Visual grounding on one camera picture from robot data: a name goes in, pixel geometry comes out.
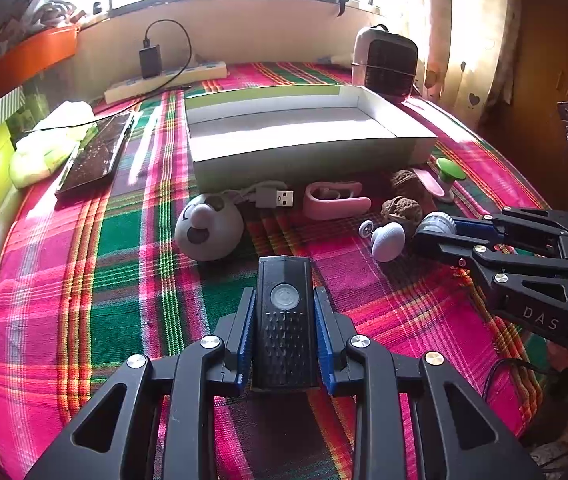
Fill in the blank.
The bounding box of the green mushroom knob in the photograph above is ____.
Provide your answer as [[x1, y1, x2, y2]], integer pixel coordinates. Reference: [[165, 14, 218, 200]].
[[436, 157, 466, 203]]

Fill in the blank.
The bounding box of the black bike light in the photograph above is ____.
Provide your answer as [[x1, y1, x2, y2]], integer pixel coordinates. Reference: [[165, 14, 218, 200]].
[[252, 256, 319, 392]]

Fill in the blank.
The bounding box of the white usb cable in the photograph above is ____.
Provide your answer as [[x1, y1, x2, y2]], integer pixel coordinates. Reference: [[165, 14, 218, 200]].
[[221, 180, 296, 210]]

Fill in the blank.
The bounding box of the white panda ball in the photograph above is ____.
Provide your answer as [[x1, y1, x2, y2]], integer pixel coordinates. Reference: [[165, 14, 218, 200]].
[[174, 193, 244, 262]]

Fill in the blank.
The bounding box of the brown walnut lower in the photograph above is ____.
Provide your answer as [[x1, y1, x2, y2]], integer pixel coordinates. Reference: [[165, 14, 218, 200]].
[[380, 196, 423, 224]]

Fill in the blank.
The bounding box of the brown walnut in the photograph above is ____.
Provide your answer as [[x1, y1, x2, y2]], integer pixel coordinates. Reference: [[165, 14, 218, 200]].
[[389, 169, 428, 203], [380, 196, 423, 224]]

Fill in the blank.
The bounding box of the white mushroom knob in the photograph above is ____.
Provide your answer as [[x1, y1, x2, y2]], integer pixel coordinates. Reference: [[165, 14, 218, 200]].
[[358, 220, 406, 263]]

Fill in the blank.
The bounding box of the brown walnut upper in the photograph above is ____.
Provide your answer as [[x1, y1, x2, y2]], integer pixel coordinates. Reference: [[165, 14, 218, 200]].
[[389, 169, 428, 203]]

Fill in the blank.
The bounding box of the pink black mini heater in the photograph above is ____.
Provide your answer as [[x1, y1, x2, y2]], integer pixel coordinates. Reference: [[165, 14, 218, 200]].
[[351, 24, 418, 101]]

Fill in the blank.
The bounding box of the heart pattern curtain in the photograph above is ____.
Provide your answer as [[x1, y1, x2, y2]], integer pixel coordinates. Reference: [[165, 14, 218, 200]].
[[424, 0, 522, 129]]

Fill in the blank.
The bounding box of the grey cardboard box tray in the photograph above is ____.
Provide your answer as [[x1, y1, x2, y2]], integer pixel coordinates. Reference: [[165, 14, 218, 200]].
[[184, 84, 437, 192]]

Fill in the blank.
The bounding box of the black smartphone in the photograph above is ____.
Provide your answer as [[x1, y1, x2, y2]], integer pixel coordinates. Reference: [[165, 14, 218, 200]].
[[55, 112, 134, 204]]

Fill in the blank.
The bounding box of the white power strip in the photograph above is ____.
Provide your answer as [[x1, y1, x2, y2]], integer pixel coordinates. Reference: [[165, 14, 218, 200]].
[[104, 62, 228, 104]]

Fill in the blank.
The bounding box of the black charger plug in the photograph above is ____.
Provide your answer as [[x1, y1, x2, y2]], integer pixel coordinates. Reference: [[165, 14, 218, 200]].
[[139, 38, 162, 79]]

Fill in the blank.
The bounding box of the orange tray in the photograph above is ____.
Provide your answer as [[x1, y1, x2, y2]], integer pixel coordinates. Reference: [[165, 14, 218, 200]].
[[0, 25, 79, 98]]

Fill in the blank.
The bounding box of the black charger cable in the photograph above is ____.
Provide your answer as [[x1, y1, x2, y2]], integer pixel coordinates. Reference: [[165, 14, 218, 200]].
[[26, 18, 194, 134]]

